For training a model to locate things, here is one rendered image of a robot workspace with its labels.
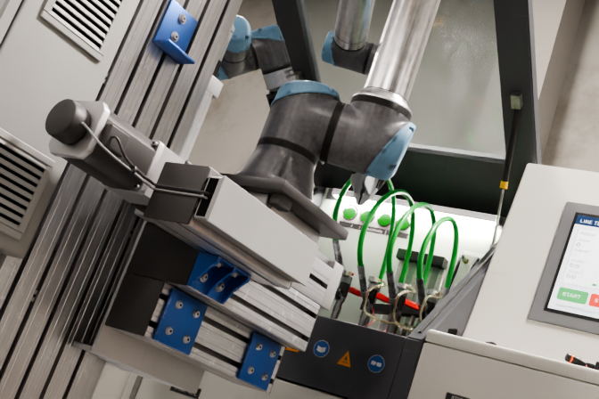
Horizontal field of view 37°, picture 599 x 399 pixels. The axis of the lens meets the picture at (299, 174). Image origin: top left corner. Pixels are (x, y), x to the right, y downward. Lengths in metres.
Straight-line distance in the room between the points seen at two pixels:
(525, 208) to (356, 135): 0.85
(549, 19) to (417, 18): 3.40
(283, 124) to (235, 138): 4.43
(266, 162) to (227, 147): 4.47
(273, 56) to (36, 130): 0.94
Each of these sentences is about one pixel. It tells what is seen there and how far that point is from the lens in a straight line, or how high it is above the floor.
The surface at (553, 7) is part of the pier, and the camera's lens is 5.09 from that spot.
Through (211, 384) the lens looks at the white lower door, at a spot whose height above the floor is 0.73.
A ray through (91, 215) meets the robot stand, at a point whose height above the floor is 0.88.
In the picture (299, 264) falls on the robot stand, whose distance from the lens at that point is 1.39.
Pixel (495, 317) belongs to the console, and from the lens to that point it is 2.19.
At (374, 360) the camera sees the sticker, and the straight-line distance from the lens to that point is 1.97.
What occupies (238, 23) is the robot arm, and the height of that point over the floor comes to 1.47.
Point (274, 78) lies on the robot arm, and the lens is 2.16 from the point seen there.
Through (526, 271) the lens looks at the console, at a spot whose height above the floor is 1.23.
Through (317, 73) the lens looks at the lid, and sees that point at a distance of 2.62.
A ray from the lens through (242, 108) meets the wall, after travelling 6.13.
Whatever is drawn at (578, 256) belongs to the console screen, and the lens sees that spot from 2.25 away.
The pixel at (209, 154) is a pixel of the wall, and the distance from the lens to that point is 6.11.
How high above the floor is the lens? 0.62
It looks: 17 degrees up
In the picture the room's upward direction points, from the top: 20 degrees clockwise
